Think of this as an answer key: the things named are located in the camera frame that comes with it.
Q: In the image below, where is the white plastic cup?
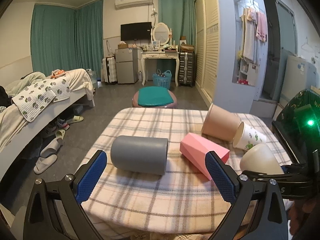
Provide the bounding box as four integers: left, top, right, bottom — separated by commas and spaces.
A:
240, 144, 284, 174

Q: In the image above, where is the pink faceted cup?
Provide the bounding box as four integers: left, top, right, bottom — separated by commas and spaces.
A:
180, 133, 230, 180

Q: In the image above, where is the white cactus print cup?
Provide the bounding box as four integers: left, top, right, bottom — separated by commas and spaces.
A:
232, 122, 267, 151

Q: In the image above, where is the brown paper cup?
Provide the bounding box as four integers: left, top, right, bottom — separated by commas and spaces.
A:
201, 103, 241, 141

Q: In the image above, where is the grey plastic cup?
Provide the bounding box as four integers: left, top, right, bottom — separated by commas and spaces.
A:
110, 135, 169, 176

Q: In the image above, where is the person's right hand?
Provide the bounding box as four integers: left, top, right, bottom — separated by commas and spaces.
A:
289, 196, 319, 239

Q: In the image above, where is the black floral chair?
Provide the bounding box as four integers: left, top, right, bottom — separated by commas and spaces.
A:
272, 89, 319, 164

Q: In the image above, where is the white washing machine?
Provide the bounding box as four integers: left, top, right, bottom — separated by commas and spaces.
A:
279, 55, 317, 107

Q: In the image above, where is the white slipper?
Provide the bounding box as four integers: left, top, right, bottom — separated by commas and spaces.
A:
40, 137, 63, 158
34, 154, 57, 174

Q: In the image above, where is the plaid tablecloth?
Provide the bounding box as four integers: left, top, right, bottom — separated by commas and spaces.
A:
82, 108, 230, 239

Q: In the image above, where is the bed with beige bedding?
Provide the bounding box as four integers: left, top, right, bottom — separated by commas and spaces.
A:
1, 69, 94, 177

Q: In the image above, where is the white hanging garment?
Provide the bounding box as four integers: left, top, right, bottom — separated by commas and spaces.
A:
241, 7, 260, 66

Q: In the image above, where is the pink hanging towel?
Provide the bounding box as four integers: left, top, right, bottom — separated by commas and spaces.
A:
247, 8, 268, 42

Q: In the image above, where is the cactus print quilt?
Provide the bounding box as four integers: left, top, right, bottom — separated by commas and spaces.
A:
12, 77, 71, 122

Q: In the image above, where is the pink stool with green cushion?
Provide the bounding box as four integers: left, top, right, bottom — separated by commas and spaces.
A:
132, 86, 177, 108

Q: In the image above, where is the water jug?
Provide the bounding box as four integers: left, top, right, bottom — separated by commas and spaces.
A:
87, 69, 98, 88

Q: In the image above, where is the white wardrobe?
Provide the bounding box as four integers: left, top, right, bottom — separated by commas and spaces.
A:
194, 0, 267, 114

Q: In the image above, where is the black silver suitcase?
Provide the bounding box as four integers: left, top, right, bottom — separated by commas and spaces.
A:
178, 52, 196, 87

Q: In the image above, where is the blue laundry basket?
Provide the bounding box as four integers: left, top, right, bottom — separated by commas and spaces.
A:
152, 69, 172, 90

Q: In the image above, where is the white suitcase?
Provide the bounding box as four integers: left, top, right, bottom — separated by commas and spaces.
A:
101, 57, 117, 84

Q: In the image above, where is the silver mini fridge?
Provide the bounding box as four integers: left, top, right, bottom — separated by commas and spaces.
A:
116, 48, 139, 84

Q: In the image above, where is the white dressing table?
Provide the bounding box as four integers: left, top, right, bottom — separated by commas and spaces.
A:
140, 49, 180, 87

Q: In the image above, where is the green corner curtain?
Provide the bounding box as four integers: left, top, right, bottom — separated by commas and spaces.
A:
30, 0, 103, 75

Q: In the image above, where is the black television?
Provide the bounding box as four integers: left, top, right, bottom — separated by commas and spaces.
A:
120, 22, 152, 41

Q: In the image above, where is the oval vanity mirror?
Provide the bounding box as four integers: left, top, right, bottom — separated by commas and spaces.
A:
152, 22, 172, 46

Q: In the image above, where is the green window curtain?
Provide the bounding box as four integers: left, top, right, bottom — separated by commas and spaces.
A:
158, 0, 196, 46

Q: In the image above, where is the white air conditioner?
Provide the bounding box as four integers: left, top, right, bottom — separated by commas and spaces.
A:
114, 0, 153, 9

